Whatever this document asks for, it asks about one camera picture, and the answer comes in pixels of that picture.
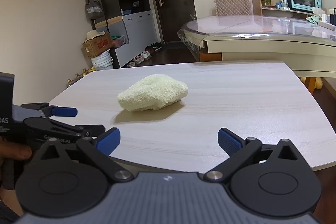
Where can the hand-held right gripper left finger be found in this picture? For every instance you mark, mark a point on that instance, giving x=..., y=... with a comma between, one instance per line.
x=109, y=140

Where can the wooden sideboard shelf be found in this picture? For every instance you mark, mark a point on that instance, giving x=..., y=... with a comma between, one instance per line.
x=273, y=11

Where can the grey and brown cabinet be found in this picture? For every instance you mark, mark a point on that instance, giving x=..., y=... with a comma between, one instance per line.
x=123, y=11

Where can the row of small bottles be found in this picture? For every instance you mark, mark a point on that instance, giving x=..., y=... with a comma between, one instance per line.
x=78, y=76

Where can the row of shoes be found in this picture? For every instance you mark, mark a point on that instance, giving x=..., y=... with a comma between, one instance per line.
x=145, y=54

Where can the cream fluffy towel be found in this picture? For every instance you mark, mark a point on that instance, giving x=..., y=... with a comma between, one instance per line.
x=152, y=92

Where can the yellow plush toy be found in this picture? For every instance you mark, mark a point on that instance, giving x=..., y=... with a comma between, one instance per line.
x=316, y=82

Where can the person's left hand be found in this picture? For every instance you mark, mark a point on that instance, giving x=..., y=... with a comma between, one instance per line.
x=14, y=151

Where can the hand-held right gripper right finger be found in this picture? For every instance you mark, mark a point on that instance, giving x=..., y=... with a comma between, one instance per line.
x=230, y=143

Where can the quilted beige chair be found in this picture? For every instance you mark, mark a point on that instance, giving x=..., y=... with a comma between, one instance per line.
x=232, y=5

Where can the grey hanging bag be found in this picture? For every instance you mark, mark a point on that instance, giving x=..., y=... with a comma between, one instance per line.
x=93, y=7

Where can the tissue box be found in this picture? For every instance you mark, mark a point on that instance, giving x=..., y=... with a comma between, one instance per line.
x=316, y=16

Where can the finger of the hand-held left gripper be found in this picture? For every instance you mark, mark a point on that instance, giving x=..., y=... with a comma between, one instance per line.
x=64, y=111
x=86, y=130

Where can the glass-topped dining table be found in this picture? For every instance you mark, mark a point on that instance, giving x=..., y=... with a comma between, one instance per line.
x=262, y=27

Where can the straw hat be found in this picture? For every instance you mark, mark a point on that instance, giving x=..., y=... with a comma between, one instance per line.
x=95, y=35

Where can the white plastic bucket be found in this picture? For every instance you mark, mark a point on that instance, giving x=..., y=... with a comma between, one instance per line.
x=103, y=61

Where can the cardboard box with red print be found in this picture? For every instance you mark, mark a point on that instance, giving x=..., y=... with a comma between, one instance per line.
x=98, y=47

